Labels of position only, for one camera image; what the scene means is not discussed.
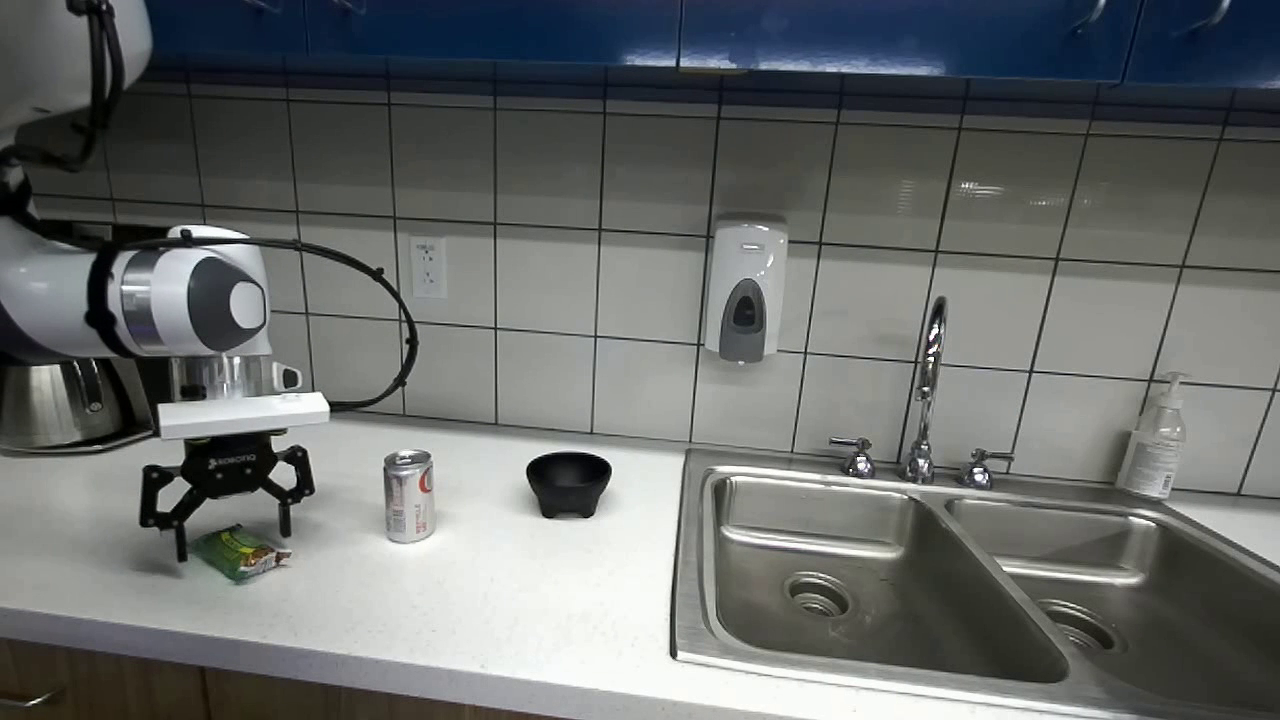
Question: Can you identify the chrome sink faucet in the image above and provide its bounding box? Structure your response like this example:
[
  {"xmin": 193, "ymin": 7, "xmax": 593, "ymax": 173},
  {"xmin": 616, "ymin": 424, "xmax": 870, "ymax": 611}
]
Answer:
[{"xmin": 900, "ymin": 292, "xmax": 953, "ymax": 489}]

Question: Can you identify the green snack bar packet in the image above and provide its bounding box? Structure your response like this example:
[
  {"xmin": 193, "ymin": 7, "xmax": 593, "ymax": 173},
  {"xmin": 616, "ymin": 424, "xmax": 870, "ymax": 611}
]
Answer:
[{"xmin": 186, "ymin": 520, "xmax": 297, "ymax": 586}]

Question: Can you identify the chrome faucet handle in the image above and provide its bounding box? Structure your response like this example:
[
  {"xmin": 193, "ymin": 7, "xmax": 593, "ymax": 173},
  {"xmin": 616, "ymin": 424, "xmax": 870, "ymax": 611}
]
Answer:
[
  {"xmin": 961, "ymin": 445, "xmax": 1015, "ymax": 490},
  {"xmin": 824, "ymin": 432, "xmax": 882, "ymax": 482}
]

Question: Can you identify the black bowl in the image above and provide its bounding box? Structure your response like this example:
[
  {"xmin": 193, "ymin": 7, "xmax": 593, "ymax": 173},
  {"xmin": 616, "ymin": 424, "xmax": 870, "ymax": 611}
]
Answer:
[{"xmin": 519, "ymin": 449, "xmax": 619, "ymax": 523}]

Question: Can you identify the stainless steel double sink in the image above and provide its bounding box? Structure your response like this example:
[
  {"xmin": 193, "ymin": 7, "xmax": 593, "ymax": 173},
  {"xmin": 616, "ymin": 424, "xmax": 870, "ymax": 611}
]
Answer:
[{"xmin": 668, "ymin": 445, "xmax": 1280, "ymax": 720}]

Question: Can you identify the white wall power outlet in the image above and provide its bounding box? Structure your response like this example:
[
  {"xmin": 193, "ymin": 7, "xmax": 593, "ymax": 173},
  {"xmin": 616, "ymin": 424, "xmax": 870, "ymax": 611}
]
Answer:
[{"xmin": 405, "ymin": 231, "xmax": 453, "ymax": 309}]

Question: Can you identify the steel coffee carafe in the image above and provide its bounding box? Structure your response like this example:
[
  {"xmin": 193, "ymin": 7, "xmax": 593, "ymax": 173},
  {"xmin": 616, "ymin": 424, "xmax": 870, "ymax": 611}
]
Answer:
[{"xmin": 0, "ymin": 351, "xmax": 160, "ymax": 461}]

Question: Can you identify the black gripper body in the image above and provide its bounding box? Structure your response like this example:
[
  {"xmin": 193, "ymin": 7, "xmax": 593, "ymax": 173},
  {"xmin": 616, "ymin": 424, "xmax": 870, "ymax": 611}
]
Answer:
[{"xmin": 180, "ymin": 426, "xmax": 278, "ymax": 494}]

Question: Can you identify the silver soda can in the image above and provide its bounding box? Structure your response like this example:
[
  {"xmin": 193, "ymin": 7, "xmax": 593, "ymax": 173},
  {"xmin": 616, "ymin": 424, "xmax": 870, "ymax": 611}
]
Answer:
[{"xmin": 380, "ymin": 445, "xmax": 439, "ymax": 548}]

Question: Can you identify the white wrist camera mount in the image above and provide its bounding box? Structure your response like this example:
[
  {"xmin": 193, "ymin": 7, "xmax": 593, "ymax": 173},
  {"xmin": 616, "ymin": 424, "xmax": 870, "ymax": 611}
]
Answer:
[{"xmin": 153, "ymin": 387, "xmax": 336, "ymax": 445}]

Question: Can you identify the wooden base cabinet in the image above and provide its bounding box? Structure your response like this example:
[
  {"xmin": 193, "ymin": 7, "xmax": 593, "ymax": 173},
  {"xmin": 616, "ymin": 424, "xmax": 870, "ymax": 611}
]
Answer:
[{"xmin": 0, "ymin": 634, "xmax": 551, "ymax": 720}]

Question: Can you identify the clear pump soap bottle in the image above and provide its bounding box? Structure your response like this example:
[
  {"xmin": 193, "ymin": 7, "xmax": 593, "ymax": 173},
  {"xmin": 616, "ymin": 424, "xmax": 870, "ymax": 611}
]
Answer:
[{"xmin": 1110, "ymin": 373, "xmax": 1191, "ymax": 504}]

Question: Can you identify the metal drawer handle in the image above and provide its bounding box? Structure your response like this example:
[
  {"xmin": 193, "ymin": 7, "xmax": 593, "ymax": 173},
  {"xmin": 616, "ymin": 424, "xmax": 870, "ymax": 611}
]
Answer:
[{"xmin": 0, "ymin": 682, "xmax": 69, "ymax": 715}]

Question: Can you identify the blue wall cabinet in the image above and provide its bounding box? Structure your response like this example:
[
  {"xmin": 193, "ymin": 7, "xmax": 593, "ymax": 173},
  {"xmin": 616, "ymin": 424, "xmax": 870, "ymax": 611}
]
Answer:
[{"xmin": 138, "ymin": 0, "xmax": 1280, "ymax": 93}]

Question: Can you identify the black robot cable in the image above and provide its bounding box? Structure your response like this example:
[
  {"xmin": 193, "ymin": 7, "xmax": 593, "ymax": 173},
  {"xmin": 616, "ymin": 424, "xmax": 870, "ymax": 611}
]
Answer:
[{"xmin": 250, "ymin": 231, "xmax": 422, "ymax": 414}]

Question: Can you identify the white wall soap dispenser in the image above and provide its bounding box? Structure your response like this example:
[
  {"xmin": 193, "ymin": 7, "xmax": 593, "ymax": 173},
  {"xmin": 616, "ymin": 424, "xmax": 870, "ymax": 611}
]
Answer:
[{"xmin": 698, "ymin": 217, "xmax": 790, "ymax": 366}]

